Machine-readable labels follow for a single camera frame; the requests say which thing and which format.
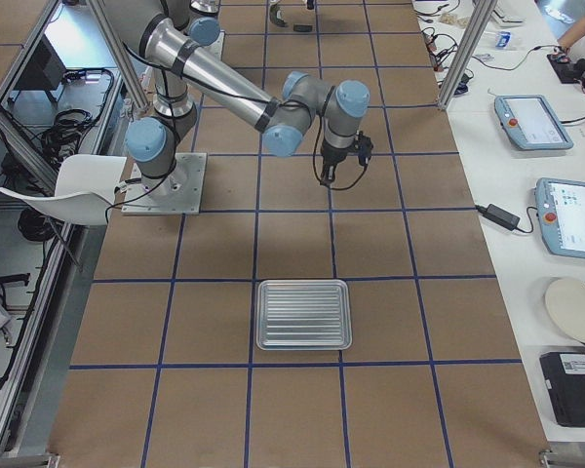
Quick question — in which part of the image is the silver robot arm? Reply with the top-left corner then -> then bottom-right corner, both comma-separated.
103,1 -> 372,188

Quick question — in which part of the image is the far teach pendant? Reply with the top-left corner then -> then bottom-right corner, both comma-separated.
493,95 -> 573,151

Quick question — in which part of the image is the black power adapter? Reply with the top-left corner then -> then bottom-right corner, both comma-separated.
476,204 -> 520,231

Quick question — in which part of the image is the black brake pad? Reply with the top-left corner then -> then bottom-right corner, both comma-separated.
293,23 -> 313,33

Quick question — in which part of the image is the near teach pendant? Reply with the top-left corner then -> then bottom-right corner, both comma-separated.
534,177 -> 585,258

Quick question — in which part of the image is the bag of wooden pieces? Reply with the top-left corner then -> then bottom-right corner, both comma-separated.
439,13 -> 470,29

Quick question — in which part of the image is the aluminium frame post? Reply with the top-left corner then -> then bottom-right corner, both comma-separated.
437,0 -> 497,110

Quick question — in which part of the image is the black flat box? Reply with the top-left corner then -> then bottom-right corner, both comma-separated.
539,352 -> 585,428

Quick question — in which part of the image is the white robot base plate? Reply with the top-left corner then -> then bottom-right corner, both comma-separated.
121,152 -> 208,215

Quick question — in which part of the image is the olive brake shoe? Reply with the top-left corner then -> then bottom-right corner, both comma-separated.
268,4 -> 288,28

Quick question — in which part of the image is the white chair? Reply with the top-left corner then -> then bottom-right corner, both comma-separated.
0,154 -> 127,226

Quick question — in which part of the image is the teach pendant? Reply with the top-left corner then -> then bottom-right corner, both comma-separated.
493,95 -> 573,151
534,177 -> 585,258

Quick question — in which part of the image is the white round plate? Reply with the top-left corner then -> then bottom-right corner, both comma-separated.
544,278 -> 585,344

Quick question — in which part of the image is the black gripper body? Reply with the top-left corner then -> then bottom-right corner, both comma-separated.
320,143 -> 353,186

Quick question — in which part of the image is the silver ribbed metal tray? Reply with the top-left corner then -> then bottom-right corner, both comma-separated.
255,279 -> 352,351

